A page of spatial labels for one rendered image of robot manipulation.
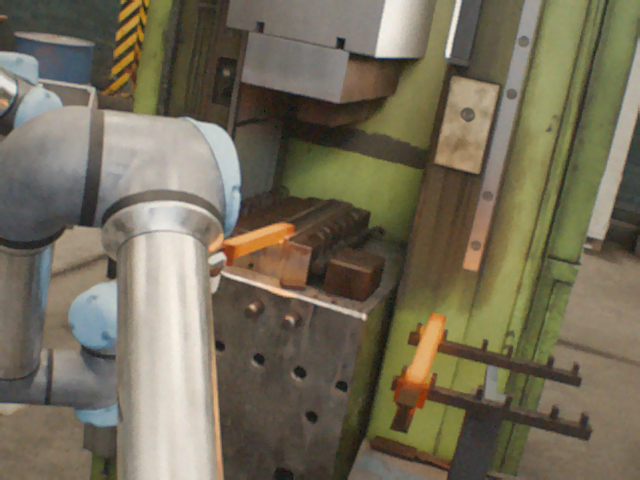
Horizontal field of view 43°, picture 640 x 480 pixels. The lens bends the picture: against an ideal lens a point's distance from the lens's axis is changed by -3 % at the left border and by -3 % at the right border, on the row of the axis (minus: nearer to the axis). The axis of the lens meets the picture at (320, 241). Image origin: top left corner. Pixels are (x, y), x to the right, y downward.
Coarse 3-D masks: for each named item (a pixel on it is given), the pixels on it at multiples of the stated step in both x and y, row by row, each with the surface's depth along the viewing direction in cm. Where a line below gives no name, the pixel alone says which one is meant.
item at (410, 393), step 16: (432, 320) 152; (432, 336) 144; (416, 352) 136; (432, 352) 137; (416, 368) 130; (400, 384) 122; (416, 384) 121; (400, 400) 115; (416, 400) 116; (400, 416) 115; (400, 432) 115
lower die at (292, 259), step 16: (272, 208) 188; (288, 208) 187; (304, 208) 189; (336, 208) 190; (240, 224) 170; (256, 224) 169; (272, 224) 171; (320, 224) 178; (336, 224) 180; (352, 224) 184; (368, 224) 198; (288, 240) 161; (304, 240) 164; (320, 240) 166; (240, 256) 165; (256, 256) 163; (272, 256) 162; (288, 256) 161; (304, 256) 160; (272, 272) 163; (288, 272) 162; (304, 272) 161
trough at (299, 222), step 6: (324, 204) 193; (330, 204) 197; (336, 204) 199; (342, 204) 198; (312, 210) 185; (318, 210) 189; (324, 210) 193; (330, 210) 194; (300, 216) 178; (306, 216) 182; (312, 216) 185; (318, 216) 186; (288, 222) 172; (294, 222) 175; (300, 222) 178; (306, 222) 179; (294, 228) 173; (282, 240) 163
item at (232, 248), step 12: (264, 228) 158; (276, 228) 160; (288, 228) 163; (228, 240) 142; (240, 240) 144; (252, 240) 146; (264, 240) 151; (276, 240) 158; (216, 252) 132; (228, 252) 136; (240, 252) 142; (228, 264) 136
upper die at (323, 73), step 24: (264, 48) 154; (288, 48) 153; (312, 48) 151; (264, 72) 155; (288, 72) 154; (312, 72) 152; (336, 72) 151; (360, 72) 159; (384, 72) 176; (312, 96) 153; (336, 96) 152; (360, 96) 164; (384, 96) 182
